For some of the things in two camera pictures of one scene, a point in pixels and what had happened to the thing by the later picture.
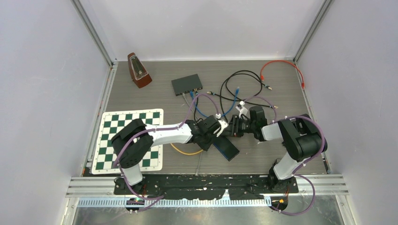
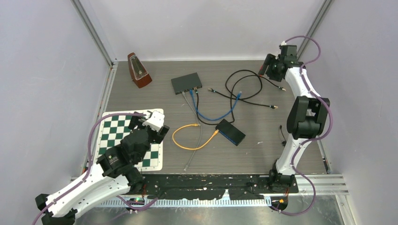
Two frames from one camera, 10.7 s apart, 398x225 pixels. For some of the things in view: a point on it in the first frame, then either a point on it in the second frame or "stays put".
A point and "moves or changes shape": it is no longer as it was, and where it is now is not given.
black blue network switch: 229,151 moves or changes shape
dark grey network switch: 186,84 stays put
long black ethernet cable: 223,80 -> 232,97
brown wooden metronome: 139,74 stays put
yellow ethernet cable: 185,153 moves or changes shape
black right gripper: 233,130 -> 269,61
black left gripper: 205,146 -> 158,136
